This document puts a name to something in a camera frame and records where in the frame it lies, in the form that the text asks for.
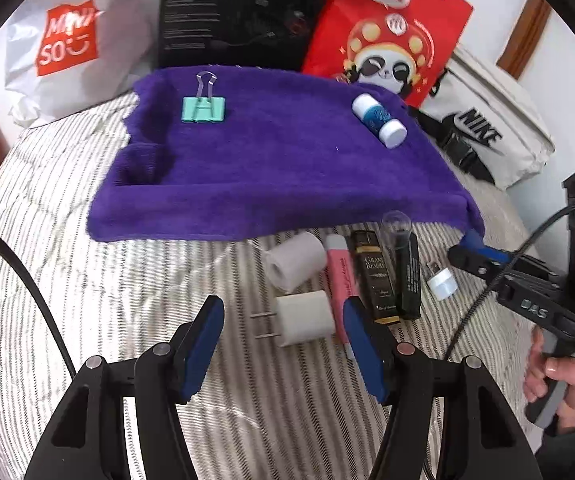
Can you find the white tape roll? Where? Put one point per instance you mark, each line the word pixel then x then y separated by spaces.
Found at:
pixel 297 260

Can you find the black rectangular stick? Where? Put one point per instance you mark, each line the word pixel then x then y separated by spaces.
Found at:
pixel 409 285

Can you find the white shopping bag red logo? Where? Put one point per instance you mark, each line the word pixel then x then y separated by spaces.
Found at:
pixel 67 40

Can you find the black printed carton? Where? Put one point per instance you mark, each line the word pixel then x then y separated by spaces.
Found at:
pixel 227 10

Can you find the pink highlighter pen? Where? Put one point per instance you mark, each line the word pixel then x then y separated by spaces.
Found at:
pixel 340 280

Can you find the brown wooden door frame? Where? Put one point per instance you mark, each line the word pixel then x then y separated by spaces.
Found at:
pixel 525 35

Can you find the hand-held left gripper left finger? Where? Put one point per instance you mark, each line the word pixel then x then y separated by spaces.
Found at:
pixel 202 345

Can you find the clear plastic cap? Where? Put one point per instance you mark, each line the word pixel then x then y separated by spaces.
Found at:
pixel 396 224

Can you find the white charger plug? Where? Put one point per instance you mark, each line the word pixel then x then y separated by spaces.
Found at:
pixel 305 317

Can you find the red panda gift bag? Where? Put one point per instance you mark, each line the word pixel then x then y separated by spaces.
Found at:
pixel 392 25

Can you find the white waist bag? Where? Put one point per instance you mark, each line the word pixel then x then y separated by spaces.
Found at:
pixel 507 115

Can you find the black gold lighter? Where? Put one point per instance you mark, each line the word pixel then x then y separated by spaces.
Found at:
pixel 375 280

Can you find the green binder clip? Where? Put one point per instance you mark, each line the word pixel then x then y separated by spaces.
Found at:
pixel 203 109

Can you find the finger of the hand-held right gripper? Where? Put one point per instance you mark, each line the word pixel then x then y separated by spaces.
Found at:
pixel 473 241
pixel 467 260

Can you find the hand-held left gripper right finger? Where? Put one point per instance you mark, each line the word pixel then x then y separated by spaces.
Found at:
pixel 362 340

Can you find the blue white bottle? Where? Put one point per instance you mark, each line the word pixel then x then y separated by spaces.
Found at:
pixel 377 119

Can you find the purple towel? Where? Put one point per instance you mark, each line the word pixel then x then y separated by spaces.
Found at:
pixel 277 170

